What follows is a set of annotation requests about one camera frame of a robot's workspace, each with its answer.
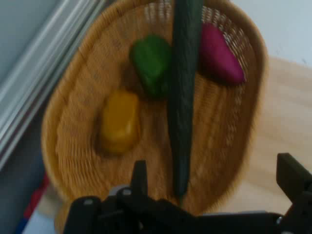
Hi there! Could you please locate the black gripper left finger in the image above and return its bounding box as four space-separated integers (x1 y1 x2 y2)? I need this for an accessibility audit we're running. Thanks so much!
116 159 157 208

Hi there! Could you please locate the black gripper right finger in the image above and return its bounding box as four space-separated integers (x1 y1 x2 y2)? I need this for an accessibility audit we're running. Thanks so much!
276 153 312 234

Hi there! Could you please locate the long green cucumber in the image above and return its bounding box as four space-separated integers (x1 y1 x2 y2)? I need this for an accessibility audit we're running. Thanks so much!
167 0 204 199

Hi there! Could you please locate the yellow bell pepper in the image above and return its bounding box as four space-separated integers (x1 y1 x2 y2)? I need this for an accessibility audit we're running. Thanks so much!
98 89 141 154

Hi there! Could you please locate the woven wicker basket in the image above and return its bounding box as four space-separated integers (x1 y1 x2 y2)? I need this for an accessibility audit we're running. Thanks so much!
40 0 269 234

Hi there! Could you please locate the green bell pepper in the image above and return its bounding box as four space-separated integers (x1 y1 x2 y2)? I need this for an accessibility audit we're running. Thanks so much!
129 35 173 98

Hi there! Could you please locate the purple eggplant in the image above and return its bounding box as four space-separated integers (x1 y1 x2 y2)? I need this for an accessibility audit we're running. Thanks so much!
197 23 246 85

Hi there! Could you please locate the aluminium rail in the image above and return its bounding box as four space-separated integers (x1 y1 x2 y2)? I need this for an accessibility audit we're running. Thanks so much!
0 0 108 169

